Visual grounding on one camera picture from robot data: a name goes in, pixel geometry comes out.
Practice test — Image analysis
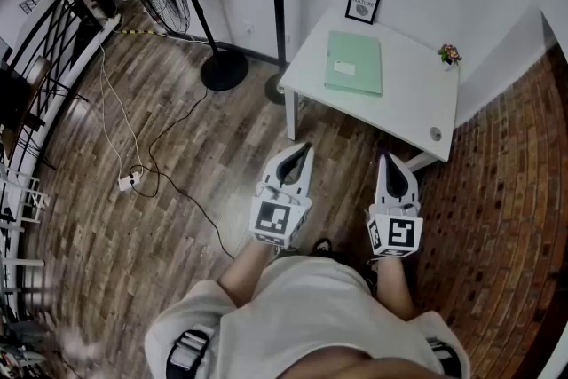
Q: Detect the green folder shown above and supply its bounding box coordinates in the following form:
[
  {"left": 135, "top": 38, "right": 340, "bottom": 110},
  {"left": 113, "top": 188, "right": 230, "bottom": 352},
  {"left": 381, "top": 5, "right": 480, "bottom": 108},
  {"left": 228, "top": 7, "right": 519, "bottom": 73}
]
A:
[{"left": 324, "top": 29, "right": 383, "bottom": 98}]

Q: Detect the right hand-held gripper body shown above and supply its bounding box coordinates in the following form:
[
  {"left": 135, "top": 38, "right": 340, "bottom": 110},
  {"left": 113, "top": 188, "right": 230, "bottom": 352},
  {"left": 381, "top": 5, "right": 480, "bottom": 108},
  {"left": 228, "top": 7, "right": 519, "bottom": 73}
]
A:
[{"left": 367, "top": 200, "right": 423, "bottom": 258}]

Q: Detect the white power strip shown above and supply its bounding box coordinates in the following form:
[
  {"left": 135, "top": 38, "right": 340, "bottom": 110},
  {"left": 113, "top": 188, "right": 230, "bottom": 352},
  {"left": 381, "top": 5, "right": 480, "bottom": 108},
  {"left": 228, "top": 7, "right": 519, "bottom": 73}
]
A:
[{"left": 117, "top": 171, "right": 144, "bottom": 193}]

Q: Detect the white metal rack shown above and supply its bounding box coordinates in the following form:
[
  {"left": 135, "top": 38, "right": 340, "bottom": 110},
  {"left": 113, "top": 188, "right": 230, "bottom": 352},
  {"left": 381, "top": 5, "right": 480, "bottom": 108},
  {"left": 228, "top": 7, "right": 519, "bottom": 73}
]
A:
[{"left": 0, "top": 163, "right": 51, "bottom": 236}]

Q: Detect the person's black shoe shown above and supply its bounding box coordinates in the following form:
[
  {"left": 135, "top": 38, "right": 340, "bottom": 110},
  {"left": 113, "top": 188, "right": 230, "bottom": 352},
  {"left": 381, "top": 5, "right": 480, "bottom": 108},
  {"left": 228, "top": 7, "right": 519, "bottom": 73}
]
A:
[{"left": 310, "top": 237, "right": 335, "bottom": 259}]

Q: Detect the person's beige shirt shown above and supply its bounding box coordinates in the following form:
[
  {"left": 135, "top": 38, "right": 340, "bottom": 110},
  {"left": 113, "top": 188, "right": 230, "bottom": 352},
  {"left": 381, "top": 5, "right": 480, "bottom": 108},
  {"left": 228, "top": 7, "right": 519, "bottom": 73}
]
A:
[{"left": 144, "top": 255, "right": 471, "bottom": 379}]

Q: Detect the black framed picture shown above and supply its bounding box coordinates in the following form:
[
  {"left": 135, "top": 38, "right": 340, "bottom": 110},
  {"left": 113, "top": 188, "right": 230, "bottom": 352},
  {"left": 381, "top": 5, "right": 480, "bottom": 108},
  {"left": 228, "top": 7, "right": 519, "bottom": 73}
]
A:
[{"left": 344, "top": 0, "right": 383, "bottom": 25}]

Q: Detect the person's right forearm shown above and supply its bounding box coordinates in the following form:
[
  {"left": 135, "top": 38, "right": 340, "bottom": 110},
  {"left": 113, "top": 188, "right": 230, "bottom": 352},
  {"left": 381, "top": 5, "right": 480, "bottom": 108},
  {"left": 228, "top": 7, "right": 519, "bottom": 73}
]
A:
[{"left": 376, "top": 255, "right": 419, "bottom": 321}]

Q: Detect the white floor cable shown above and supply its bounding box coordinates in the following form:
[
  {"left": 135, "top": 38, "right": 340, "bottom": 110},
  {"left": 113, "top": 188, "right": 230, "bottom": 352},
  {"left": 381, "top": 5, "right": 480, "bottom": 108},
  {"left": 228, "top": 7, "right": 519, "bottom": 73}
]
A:
[{"left": 97, "top": 43, "right": 146, "bottom": 179}]

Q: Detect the black metal railing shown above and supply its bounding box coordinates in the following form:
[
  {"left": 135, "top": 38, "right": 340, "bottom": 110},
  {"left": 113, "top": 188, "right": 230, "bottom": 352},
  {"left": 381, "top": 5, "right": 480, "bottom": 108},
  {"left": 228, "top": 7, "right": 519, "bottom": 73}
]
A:
[{"left": 0, "top": 0, "right": 122, "bottom": 174}]

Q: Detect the person's left forearm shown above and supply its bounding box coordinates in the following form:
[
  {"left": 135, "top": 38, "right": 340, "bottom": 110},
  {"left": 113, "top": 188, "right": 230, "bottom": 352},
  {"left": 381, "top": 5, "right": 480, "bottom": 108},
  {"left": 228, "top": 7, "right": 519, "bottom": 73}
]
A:
[{"left": 220, "top": 241, "right": 276, "bottom": 308}]

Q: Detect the black coat rack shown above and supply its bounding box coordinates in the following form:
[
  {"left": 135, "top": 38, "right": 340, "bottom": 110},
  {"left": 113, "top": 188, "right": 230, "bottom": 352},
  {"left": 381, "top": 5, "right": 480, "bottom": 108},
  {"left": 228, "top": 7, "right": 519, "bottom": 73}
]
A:
[{"left": 244, "top": 0, "right": 307, "bottom": 106}]

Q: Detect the yellow and black cable cover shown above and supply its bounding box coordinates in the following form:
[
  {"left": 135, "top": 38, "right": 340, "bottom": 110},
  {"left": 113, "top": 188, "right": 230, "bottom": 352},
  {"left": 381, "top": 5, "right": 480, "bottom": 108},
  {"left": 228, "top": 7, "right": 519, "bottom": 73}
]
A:
[{"left": 115, "top": 28, "right": 168, "bottom": 39}]

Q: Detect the black and white shoulder strap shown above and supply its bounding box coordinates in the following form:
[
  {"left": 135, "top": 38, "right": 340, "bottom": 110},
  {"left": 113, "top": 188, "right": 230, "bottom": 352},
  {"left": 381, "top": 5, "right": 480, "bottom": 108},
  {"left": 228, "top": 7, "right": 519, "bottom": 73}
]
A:
[
  {"left": 166, "top": 323, "right": 215, "bottom": 379},
  {"left": 425, "top": 336, "right": 465, "bottom": 379}
]

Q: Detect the small potted flower plant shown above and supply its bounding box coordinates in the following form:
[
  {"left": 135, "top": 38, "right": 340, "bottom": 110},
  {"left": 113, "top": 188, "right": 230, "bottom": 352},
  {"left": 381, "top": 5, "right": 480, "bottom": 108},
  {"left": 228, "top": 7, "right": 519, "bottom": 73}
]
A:
[{"left": 437, "top": 43, "right": 463, "bottom": 72}]

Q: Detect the black floor cable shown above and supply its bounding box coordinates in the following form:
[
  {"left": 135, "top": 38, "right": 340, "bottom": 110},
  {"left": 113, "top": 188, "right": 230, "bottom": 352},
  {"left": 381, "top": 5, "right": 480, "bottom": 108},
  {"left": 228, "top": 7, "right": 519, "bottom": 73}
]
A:
[{"left": 129, "top": 87, "right": 236, "bottom": 259}]

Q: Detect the white desk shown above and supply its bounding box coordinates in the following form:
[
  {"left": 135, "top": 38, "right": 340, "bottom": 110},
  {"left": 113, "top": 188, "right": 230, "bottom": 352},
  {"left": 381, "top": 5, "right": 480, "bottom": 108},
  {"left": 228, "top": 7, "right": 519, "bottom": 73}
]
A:
[{"left": 278, "top": 6, "right": 462, "bottom": 173}]

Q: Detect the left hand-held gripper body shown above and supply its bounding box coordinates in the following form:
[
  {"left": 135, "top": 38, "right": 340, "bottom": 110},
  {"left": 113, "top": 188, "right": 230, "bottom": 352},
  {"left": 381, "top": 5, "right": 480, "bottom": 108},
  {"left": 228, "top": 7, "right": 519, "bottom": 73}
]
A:
[{"left": 249, "top": 181, "right": 312, "bottom": 252}]

